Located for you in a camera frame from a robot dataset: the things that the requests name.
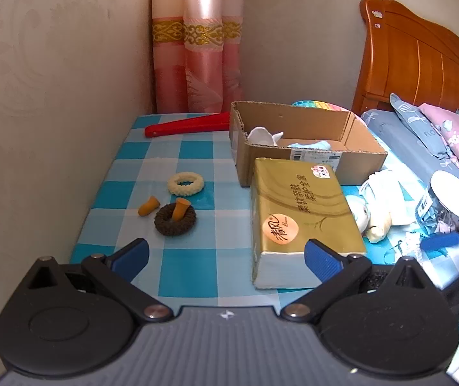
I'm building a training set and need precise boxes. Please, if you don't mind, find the cardboard box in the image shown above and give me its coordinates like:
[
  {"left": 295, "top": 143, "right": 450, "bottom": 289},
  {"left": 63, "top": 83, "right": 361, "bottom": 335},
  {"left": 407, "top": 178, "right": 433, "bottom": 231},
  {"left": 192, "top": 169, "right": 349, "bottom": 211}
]
[{"left": 229, "top": 100, "right": 388, "bottom": 188}]

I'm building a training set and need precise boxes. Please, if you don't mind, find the grey blue bedding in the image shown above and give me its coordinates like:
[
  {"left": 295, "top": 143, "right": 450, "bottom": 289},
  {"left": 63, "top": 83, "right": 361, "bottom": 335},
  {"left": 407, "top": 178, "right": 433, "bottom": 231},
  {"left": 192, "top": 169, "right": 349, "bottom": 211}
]
[{"left": 361, "top": 108, "right": 459, "bottom": 210}]

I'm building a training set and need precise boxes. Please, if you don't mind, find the light blue sock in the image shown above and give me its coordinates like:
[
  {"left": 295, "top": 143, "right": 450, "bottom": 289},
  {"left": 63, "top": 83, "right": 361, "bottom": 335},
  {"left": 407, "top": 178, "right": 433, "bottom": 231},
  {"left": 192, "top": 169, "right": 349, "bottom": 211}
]
[{"left": 287, "top": 140, "right": 330, "bottom": 150}]

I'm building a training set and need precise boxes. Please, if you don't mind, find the white soft cup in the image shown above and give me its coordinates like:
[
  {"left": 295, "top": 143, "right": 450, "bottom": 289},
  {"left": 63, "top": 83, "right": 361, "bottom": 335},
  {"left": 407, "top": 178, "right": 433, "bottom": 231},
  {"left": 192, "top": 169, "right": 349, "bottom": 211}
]
[{"left": 247, "top": 127, "right": 284, "bottom": 147}]

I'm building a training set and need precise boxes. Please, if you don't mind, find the blue checkered cloth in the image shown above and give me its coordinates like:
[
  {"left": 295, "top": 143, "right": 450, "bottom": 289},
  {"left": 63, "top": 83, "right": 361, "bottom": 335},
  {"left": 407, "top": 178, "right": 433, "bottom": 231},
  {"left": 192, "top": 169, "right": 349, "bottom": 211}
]
[{"left": 71, "top": 113, "right": 459, "bottom": 386}]

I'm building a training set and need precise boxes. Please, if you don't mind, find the wooden headboard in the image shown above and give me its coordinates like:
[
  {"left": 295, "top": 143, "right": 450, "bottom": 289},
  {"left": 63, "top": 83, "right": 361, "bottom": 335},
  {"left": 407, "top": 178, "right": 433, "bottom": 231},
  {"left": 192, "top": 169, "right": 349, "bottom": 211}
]
[{"left": 351, "top": 0, "right": 459, "bottom": 117}]

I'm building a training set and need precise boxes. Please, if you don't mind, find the grey floral pillow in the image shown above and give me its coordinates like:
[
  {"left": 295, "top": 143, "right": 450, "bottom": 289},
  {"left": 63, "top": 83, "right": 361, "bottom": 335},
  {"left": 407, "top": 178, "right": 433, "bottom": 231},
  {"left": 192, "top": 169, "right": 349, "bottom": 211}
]
[{"left": 389, "top": 93, "right": 459, "bottom": 161}]

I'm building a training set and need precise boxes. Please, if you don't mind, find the rainbow pop bubble toy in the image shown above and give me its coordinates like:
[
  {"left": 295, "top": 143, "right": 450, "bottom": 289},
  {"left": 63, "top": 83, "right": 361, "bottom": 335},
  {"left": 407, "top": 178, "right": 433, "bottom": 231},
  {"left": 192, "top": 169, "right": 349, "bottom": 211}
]
[{"left": 292, "top": 100, "right": 353, "bottom": 112}]

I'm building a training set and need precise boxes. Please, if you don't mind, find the pink curtain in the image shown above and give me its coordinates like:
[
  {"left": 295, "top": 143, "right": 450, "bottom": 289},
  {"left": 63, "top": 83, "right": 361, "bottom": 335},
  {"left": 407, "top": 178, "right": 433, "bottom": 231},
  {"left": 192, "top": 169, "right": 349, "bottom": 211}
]
[{"left": 151, "top": 0, "right": 246, "bottom": 114}]

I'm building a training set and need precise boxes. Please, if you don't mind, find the orange foam earplug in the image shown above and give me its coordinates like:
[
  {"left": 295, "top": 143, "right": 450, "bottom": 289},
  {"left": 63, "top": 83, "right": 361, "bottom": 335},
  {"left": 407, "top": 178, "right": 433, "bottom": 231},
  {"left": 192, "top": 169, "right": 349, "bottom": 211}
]
[
  {"left": 138, "top": 196, "right": 161, "bottom": 218},
  {"left": 172, "top": 197, "right": 190, "bottom": 223}
]

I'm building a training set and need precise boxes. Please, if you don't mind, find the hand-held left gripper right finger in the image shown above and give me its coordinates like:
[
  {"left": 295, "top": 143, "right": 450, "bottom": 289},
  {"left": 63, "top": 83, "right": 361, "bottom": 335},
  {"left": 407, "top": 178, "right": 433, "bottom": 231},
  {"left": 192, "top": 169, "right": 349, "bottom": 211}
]
[{"left": 280, "top": 238, "right": 435, "bottom": 323}]

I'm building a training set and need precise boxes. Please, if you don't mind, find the white lace hair tie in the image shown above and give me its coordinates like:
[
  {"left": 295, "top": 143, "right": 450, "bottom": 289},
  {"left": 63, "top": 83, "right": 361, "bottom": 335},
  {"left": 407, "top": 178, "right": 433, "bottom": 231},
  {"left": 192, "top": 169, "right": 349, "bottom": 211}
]
[{"left": 384, "top": 235, "right": 423, "bottom": 266}]

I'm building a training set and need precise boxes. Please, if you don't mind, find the red folded fan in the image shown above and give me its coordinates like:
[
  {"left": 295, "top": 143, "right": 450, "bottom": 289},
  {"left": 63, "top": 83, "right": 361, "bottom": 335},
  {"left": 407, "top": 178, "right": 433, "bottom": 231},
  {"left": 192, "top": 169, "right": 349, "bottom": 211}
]
[{"left": 144, "top": 113, "right": 231, "bottom": 138}]

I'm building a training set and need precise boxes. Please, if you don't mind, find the white plush toy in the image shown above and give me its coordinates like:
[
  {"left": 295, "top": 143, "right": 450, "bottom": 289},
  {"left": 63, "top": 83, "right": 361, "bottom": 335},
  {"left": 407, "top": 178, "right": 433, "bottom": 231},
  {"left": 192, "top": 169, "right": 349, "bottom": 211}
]
[{"left": 344, "top": 169, "right": 431, "bottom": 244}]

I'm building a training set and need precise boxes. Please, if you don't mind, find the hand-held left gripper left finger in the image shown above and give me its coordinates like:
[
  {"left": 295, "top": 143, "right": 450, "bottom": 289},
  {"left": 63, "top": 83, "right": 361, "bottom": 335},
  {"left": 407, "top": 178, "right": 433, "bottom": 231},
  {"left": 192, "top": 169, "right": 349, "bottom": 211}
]
[{"left": 26, "top": 238, "right": 174, "bottom": 323}]

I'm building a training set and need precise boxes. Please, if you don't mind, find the clear jar with white lid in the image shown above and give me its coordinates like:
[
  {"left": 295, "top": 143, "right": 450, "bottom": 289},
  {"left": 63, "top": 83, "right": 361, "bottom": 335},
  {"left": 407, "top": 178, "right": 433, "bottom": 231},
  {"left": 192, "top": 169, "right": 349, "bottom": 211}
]
[{"left": 416, "top": 170, "right": 459, "bottom": 238}]

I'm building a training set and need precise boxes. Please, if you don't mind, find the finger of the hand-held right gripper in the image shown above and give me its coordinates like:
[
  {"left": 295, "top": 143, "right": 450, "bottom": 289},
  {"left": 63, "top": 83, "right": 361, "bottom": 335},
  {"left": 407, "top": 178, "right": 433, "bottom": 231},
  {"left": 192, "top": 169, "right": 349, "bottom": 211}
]
[{"left": 420, "top": 214, "right": 459, "bottom": 259}]

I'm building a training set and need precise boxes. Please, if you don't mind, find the gold tissue pack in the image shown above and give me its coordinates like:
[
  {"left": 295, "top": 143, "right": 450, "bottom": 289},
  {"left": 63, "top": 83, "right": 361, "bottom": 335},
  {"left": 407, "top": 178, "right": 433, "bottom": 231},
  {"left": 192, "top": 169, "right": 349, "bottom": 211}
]
[{"left": 251, "top": 157, "right": 368, "bottom": 290}]

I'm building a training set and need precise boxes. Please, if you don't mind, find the brown scrunchie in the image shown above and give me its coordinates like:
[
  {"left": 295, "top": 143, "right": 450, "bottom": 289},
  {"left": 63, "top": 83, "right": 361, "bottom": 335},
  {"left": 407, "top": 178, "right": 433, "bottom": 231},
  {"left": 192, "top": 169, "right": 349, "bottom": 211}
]
[{"left": 154, "top": 202, "right": 197, "bottom": 237}]

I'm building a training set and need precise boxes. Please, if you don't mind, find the cream scrunchie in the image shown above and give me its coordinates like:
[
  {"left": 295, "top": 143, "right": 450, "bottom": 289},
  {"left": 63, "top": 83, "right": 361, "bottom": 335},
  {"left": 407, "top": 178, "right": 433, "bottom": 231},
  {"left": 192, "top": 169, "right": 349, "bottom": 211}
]
[{"left": 167, "top": 171, "right": 205, "bottom": 198}]

